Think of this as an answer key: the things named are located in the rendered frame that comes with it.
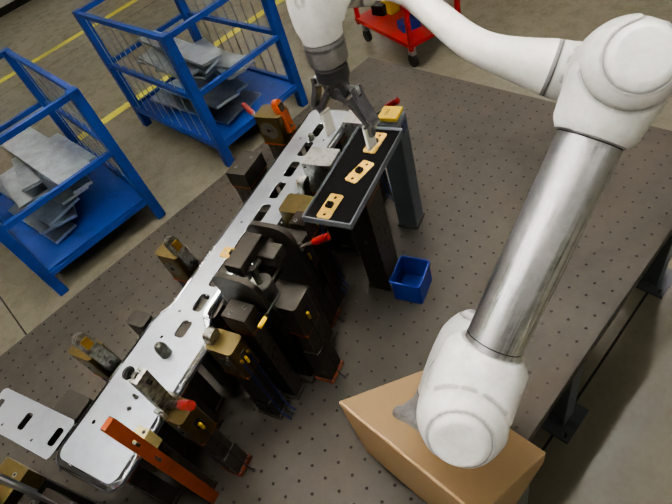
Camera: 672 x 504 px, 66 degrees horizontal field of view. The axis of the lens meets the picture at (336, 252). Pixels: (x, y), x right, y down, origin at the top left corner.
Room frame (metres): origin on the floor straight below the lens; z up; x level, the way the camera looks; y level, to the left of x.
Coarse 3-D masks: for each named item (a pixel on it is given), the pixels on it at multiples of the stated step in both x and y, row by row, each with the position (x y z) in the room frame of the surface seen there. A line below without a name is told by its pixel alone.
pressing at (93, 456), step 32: (288, 160) 1.43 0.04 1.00; (256, 192) 1.33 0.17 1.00; (288, 192) 1.27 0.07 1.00; (192, 288) 1.03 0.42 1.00; (160, 320) 0.96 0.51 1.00; (192, 320) 0.91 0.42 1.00; (128, 352) 0.89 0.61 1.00; (192, 352) 0.81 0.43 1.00; (128, 384) 0.79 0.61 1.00; (96, 416) 0.73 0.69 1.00; (128, 416) 0.70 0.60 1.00; (64, 448) 0.68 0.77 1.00; (96, 448) 0.65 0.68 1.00; (96, 480) 0.57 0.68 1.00
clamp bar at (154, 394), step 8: (128, 368) 0.66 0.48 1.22; (144, 368) 0.65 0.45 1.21; (128, 376) 0.65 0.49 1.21; (136, 376) 0.64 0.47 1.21; (144, 376) 0.63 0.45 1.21; (152, 376) 0.65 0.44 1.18; (136, 384) 0.62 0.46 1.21; (144, 384) 0.62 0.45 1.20; (152, 384) 0.64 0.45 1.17; (160, 384) 0.65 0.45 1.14; (144, 392) 0.62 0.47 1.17; (152, 392) 0.63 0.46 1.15; (160, 392) 0.64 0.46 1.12; (168, 392) 0.66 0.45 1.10; (152, 400) 0.63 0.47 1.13; (160, 400) 0.64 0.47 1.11; (160, 408) 0.63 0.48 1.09
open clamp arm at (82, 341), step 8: (72, 336) 0.90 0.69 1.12; (80, 336) 0.90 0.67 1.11; (88, 336) 0.90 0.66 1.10; (80, 344) 0.88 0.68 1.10; (88, 344) 0.88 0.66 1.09; (96, 344) 0.90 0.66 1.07; (88, 352) 0.88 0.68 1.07; (96, 352) 0.88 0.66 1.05; (104, 352) 0.89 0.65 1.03; (96, 360) 0.87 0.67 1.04; (104, 360) 0.87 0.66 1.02; (112, 360) 0.88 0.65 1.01; (112, 368) 0.87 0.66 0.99
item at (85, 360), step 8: (104, 344) 0.92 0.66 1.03; (72, 352) 0.92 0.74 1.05; (80, 352) 0.91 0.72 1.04; (112, 352) 0.91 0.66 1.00; (80, 360) 0.90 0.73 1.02; (88, 360) 0.87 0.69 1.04; (120, 360) 0.91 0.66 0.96; (88, 368) 0.91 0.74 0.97; (96, 368) 0.87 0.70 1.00; (104, 368) 0.88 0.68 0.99; (104, 376) 0.88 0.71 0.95
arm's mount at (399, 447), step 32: (416, 384) 0.61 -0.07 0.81; (352, 416) 0.51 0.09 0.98; (384, 416) 0.49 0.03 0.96; (384, 448) 0.44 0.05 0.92; (416, 448) 0.40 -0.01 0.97; (512, 448) 0.38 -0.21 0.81; (416, 480) 0.37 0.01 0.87; (448, 480) 0.31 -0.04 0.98; (480, 480) 0.31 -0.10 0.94; (512, 480) 0.30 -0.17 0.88
